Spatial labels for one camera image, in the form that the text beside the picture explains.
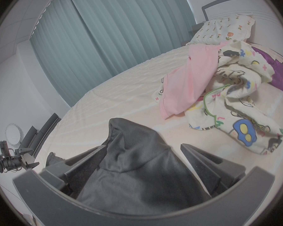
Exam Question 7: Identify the pink garment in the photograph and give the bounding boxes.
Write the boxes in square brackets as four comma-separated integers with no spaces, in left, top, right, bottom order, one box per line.
[159,40,222,120]

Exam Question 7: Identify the white printed pillow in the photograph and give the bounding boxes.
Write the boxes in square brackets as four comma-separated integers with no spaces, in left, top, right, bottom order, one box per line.
[190,14,255,45]

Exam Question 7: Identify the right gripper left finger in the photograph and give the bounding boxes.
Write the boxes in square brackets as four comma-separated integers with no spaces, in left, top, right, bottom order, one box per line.
[41,145,108,196]

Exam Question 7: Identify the blue-green curtain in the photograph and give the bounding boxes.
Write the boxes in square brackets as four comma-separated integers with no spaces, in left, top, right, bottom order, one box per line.
[29,0,197,108]

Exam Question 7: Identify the white printed garment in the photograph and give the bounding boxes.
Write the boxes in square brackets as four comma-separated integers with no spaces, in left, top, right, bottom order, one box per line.
[153,40,283,155]

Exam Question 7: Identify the bed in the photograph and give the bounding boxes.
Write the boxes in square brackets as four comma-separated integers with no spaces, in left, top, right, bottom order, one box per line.
[29,0,283,211]

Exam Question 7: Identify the grey white bedside table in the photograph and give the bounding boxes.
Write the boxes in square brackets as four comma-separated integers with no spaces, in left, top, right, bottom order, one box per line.
[184,23,205,46]

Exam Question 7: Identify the purple garment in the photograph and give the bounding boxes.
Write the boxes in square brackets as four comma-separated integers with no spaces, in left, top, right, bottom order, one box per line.
[251,46,283,94]

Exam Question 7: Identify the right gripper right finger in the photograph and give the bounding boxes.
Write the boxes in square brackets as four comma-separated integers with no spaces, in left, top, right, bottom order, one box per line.
[180,143,246,198]

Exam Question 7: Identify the black sofa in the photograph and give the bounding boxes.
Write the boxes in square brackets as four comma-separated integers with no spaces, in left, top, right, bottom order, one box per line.
[20,113,62,157]

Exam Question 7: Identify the black T-shirt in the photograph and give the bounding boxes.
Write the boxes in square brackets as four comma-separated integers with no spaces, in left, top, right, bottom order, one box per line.
[46,117,212,215]

